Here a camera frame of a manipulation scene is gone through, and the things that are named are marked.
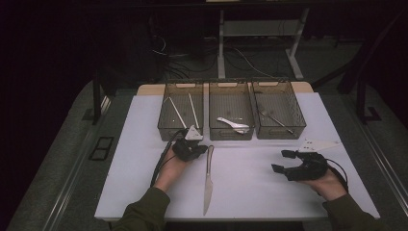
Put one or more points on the smoky clear plastic bin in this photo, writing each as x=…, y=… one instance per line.
x=282, y=102
x=166, y=118
x=231, y=102

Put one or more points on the black metal stand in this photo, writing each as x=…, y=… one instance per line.
x=96, y=96
x=361, y=96

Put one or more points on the white chopstick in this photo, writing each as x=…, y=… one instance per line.
x=177, y=112
x=193, y=110

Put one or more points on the white table mat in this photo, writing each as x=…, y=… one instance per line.
x=250, y=192

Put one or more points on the white ceramic spoon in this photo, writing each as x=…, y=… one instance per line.
x=232, y=123

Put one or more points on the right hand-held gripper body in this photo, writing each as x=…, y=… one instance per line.
x=311, y=166

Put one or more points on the steel fork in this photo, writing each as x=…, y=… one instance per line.
x=274, y=119

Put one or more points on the person's left hand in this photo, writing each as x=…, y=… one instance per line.
x=170, y=173

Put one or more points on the steel table knife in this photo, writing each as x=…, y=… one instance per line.
x=208, y=189

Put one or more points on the aluminium floor rail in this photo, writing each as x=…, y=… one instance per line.
x=69, y=189
x=381, y=163

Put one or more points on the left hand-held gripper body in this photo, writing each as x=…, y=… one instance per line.
x=184, y=149

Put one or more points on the person's right hand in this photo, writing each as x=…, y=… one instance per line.
x=330, y=187

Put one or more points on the white metal desk frame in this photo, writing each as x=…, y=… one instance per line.
x=220, y=48

